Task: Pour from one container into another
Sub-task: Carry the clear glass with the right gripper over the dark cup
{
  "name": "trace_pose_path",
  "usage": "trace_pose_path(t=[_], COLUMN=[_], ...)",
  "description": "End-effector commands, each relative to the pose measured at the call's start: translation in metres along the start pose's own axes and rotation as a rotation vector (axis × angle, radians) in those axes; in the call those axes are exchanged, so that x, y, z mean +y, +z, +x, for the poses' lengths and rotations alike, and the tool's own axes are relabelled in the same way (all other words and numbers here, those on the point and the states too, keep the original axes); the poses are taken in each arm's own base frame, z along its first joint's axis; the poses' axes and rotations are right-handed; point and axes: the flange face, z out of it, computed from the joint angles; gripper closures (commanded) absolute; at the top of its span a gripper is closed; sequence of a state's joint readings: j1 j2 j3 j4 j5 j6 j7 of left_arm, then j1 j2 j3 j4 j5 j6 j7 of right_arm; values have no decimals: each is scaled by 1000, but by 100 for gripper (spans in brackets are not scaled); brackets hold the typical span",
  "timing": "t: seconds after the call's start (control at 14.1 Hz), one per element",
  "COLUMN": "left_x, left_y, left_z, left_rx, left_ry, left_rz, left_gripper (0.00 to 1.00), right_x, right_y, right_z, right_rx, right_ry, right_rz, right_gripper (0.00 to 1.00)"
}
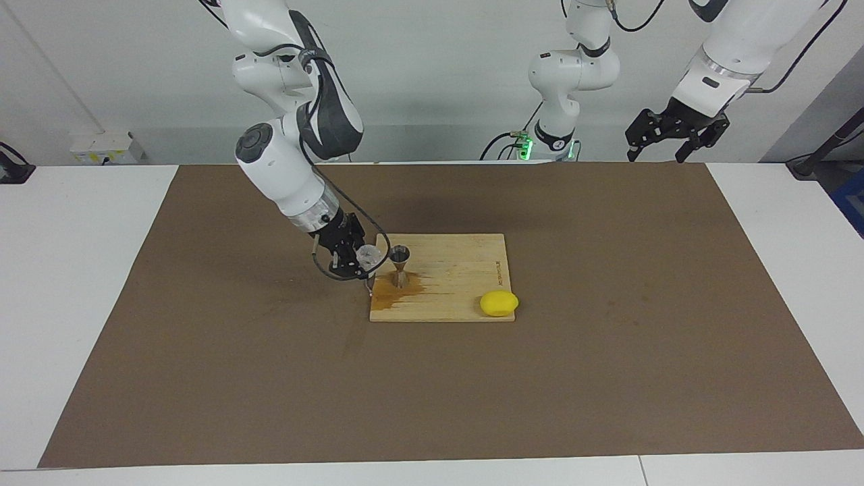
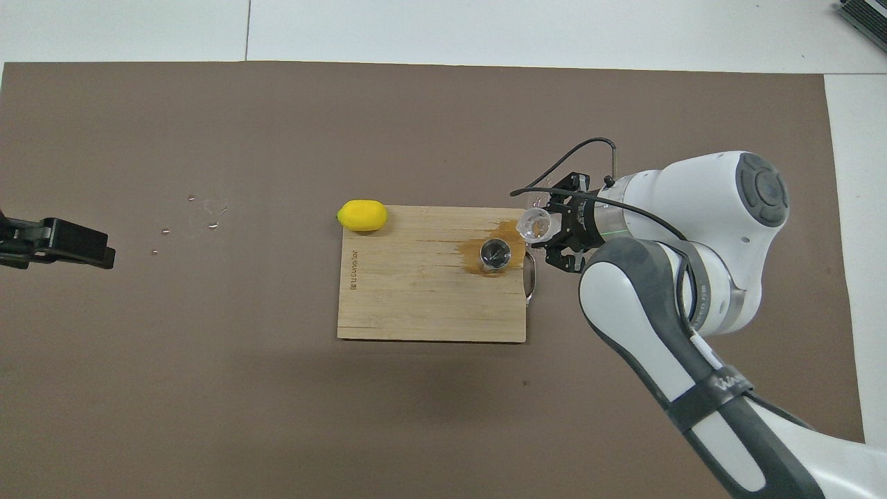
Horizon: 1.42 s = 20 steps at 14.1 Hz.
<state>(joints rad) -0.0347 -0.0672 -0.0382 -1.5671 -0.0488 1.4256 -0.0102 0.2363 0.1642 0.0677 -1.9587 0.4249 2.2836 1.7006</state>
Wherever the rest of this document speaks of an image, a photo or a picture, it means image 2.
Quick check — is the steel double jigger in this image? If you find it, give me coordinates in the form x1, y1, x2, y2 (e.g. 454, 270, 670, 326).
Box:
480, 238, 513, 273

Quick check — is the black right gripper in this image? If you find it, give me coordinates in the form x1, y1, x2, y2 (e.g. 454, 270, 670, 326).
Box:
543, 172, 606, 275

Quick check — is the brown table mat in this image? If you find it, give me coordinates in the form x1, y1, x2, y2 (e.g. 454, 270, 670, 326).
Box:
0, 61, 872, 499

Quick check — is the yellow lemon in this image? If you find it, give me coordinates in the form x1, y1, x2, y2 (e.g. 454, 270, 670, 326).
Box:
337, 200, 389, 232

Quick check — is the dark grey ribbed device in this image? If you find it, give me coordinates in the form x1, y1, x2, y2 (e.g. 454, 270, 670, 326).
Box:
834, 0, 887, 44

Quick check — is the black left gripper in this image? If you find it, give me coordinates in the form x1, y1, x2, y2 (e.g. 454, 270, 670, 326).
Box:
0, 210, 117, 271

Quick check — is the small clear glass cup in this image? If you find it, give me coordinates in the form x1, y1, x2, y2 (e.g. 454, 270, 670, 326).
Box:
516, 207, 561, 243

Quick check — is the bamboo cutting board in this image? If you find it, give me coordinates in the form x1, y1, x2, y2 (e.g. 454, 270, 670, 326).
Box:
337, 206, 538, 344

